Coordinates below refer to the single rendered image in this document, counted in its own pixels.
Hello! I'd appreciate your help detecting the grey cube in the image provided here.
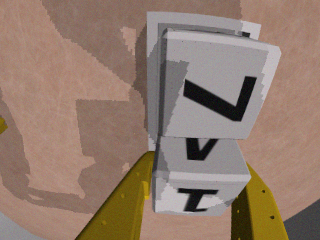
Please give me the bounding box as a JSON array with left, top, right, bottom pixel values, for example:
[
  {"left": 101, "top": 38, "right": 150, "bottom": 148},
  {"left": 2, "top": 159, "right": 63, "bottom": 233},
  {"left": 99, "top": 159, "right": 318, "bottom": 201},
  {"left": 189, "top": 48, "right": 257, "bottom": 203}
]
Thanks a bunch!
[
  {"left": 158, "top": 27, "right": 281, "bottom": 139},
  {"left": 152, "top": 134, "right": 252, "bottom": 216}
]

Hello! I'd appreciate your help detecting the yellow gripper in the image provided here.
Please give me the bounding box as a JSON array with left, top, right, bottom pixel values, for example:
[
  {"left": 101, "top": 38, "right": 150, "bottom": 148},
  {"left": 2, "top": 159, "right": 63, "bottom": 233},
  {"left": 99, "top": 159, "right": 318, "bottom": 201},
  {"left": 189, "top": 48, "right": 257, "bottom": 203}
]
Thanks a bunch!
[{"left": 75, "top": 151, "right": 289, "bottom": 240}]

